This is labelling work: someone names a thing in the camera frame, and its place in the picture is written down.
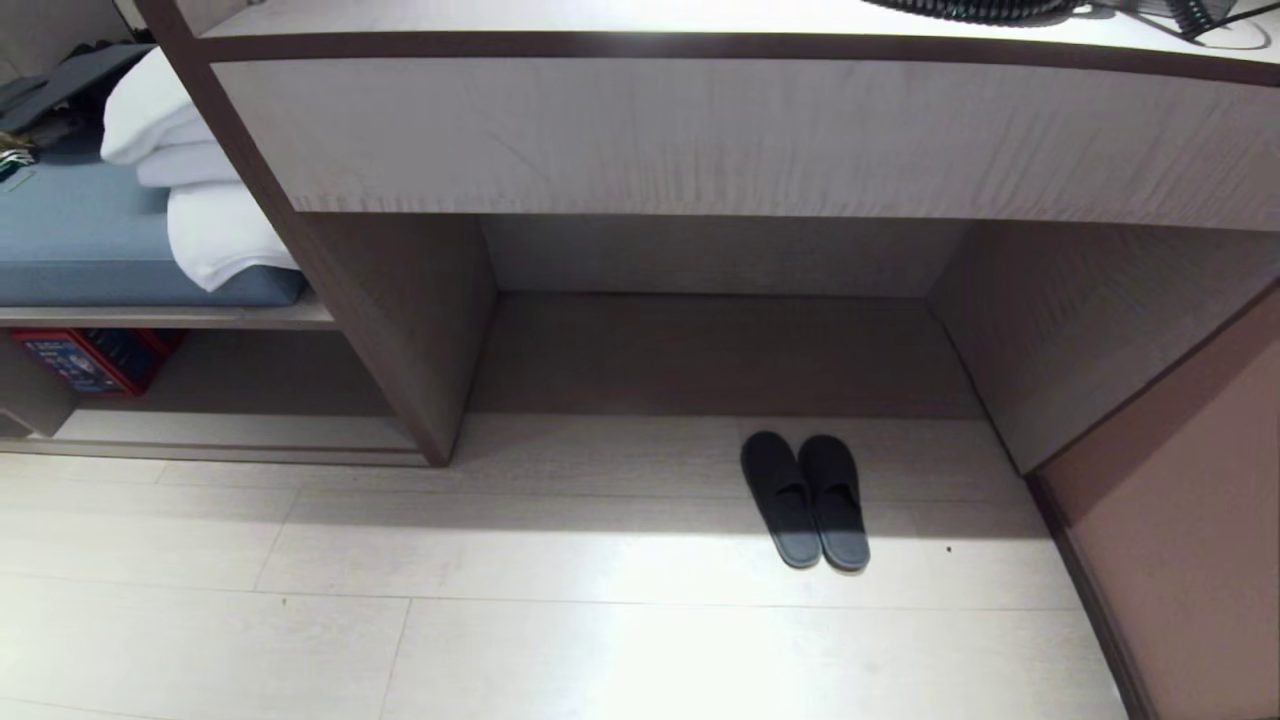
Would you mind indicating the wooden desk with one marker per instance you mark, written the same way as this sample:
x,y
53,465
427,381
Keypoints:
x,y
720,150

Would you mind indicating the dark grey bag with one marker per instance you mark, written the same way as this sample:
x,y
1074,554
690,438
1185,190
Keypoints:
x,y
70,85

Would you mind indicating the red printed box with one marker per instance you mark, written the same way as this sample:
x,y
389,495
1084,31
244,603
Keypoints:
x,y
90,358

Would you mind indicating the black slipper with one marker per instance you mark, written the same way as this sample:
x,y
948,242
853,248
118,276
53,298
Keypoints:
x,y
836,493
781,493

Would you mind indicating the white folded towel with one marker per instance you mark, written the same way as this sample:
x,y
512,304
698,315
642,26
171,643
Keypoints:
x,y
200,190

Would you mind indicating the blue-grey seat cushion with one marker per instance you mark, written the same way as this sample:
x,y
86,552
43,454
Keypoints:
x,y
90,235

